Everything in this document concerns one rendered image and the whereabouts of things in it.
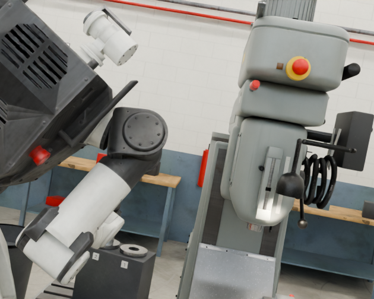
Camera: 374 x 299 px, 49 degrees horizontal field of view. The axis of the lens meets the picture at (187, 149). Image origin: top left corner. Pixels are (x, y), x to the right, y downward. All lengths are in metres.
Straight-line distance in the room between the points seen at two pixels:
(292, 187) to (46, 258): 0.62
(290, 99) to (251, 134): 0.15
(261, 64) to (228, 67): 4.46
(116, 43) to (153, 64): 4.72
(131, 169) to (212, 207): 0.90
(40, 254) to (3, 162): 0.19
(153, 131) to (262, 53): 0.43
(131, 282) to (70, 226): 0.57
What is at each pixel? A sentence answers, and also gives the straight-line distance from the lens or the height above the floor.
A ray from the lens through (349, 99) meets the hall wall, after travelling 5.79.
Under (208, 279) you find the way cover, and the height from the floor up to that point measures 0.98.
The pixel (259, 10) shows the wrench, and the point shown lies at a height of 1.89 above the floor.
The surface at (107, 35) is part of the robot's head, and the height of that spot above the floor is 1.73.
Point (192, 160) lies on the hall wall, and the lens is 5.52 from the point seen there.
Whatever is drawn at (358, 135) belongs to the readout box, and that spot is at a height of 1.64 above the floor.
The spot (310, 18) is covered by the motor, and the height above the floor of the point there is 2.02.
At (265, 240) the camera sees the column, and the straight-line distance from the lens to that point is 1.75.
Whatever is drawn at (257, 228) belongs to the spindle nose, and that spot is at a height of 1.29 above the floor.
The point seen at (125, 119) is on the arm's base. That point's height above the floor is 1.56.
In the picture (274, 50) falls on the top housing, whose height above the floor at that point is 1.80.
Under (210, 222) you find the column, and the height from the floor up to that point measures 1.19.
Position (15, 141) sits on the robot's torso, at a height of 1.49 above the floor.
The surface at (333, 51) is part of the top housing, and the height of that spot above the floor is 1.82.
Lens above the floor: 1.57
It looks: 3 degrees down
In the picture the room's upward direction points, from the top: 10 degrees clockwise
